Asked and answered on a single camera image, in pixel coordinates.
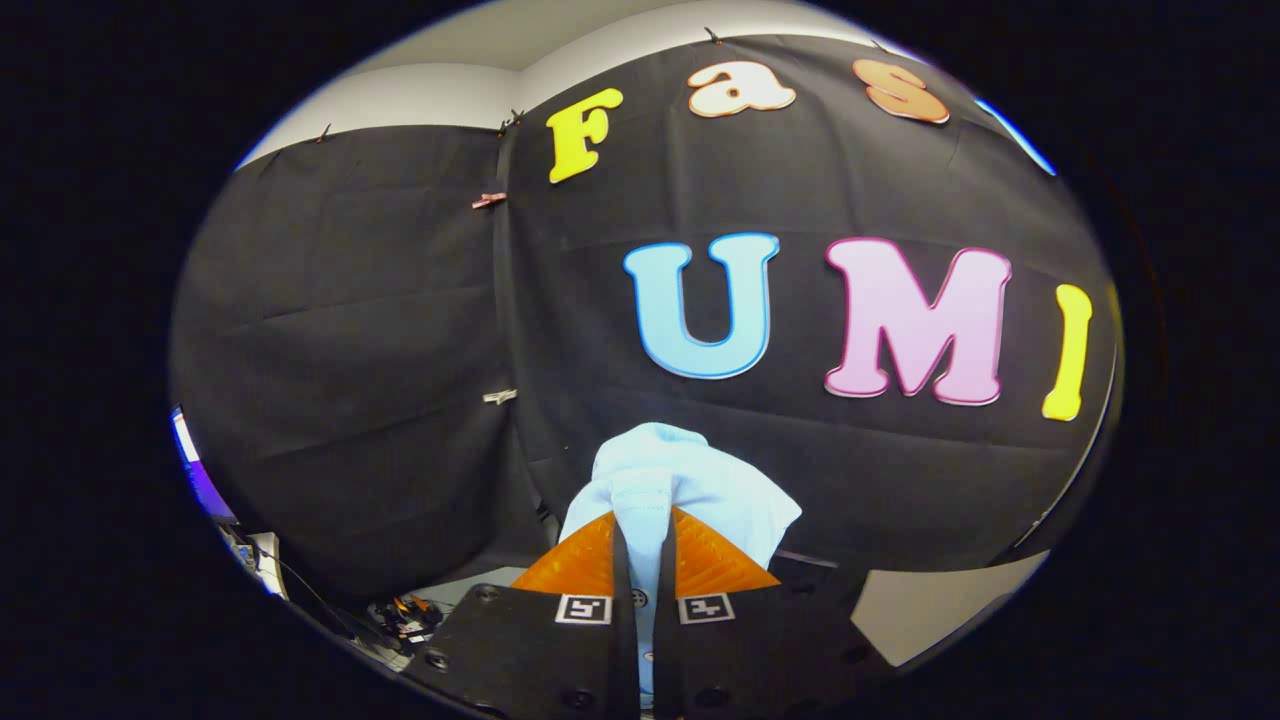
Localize light blue polo shirt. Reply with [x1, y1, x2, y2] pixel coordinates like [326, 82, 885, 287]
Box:
[558, 422, 804, 701]

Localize tangle of cables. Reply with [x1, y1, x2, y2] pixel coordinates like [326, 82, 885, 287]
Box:
[350, 593, 446, 669]

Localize black backdrop cloth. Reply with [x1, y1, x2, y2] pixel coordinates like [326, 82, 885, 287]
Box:
[168, 35, 1121, 601]

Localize computer monitor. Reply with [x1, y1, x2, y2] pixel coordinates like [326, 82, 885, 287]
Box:
[170, 405, 239, 527]

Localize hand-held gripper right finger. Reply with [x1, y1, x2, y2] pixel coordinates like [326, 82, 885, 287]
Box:
[655, 505, 898, 720]

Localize white box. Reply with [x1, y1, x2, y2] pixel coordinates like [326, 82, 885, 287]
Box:
[248, 532, 289, 601]

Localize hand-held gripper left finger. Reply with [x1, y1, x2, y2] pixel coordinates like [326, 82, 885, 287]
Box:
[400, 510, 641, 720]

